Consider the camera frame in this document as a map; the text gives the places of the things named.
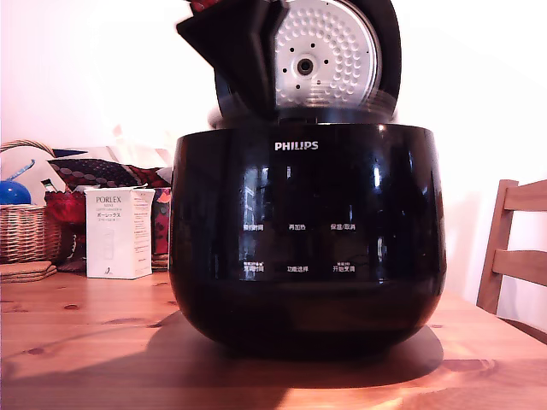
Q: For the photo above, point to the black rice cooker lid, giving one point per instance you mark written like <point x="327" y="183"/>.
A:
<point x="386" y="47"/>

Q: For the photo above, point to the black Philips rice cooker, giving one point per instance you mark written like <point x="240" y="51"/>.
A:
<point x="307" y="307"/>

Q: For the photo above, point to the dark patterned cushion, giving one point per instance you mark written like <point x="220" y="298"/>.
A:
<point x="98" y="171"/>

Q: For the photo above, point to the red floral patterned box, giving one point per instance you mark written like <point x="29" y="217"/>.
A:
<point x="161" y="218"/>

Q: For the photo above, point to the white Porlex cardboard box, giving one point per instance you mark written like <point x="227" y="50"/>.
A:
<point x="109" y="239"/>

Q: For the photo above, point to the blue ball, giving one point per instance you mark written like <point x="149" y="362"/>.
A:
<point x="15" y="193"/>

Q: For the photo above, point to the woven wicker basket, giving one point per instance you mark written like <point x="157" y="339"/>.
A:
<point x="23" y="235"/>

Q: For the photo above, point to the cork coaster stack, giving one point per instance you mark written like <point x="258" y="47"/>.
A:
<point x="25" y="272"/>

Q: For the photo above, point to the wooden chair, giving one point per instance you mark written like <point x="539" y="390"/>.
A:
<point x="513" y="260"/>

